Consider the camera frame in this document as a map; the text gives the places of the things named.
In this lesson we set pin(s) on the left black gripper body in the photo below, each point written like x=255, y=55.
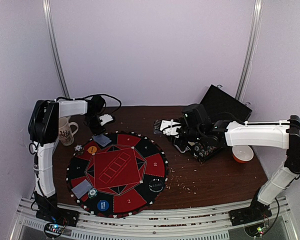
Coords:
x=91, y=121

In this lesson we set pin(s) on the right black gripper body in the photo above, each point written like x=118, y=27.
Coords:
x=178, y=132

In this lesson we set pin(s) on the dealt playing card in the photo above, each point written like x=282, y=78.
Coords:
x=94, y=137
x=81, y=189
x=103, y=140

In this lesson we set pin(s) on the round red black poker mat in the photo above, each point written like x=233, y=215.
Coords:
x=121, y=172

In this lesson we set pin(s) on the poker chip stack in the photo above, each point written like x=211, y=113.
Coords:
x=79, y=149
x=92, y=193

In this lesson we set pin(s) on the front right chip row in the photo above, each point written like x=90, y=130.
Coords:
x=201, y=160

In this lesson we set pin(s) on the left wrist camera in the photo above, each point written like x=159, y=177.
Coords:
x=105, y=119

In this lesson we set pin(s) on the clear dealer button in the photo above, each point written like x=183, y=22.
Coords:
x=156, y=185

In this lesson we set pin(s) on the back right chip row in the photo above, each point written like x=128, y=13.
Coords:
x=202, y=151

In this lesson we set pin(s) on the white floral mug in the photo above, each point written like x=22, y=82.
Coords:
x=66, y=131

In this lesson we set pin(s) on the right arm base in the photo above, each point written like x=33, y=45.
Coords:
x=248, y=215

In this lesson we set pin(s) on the right aluminium frame post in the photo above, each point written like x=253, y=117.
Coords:
x=251, y=48

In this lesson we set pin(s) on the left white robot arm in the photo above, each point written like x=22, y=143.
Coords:
x=43, y=131

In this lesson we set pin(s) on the orange white bowl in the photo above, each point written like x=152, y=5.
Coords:
x=242, y=154

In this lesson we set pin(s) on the black poker chip case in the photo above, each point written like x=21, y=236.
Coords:
x=222, y=109

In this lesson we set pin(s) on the blue small blind button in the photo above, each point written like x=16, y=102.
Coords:
x=103, y=205

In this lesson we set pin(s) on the orange big blind button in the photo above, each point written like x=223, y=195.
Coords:
x=92, y=149

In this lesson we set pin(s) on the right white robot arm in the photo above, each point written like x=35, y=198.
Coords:
x=281, y=134

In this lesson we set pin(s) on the aluminium frame post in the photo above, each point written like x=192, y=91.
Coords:
x=54, y=47
x=251, y=48

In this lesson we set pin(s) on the left aluminium frame post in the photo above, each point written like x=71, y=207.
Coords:
x=54, y=47

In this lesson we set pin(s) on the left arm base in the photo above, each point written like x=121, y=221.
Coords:
x=61, y=216

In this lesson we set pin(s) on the front aluminium rail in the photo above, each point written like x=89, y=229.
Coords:
x=198, y=223

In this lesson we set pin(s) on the chip row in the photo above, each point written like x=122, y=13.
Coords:
x=201, y=160
x=202, y=151

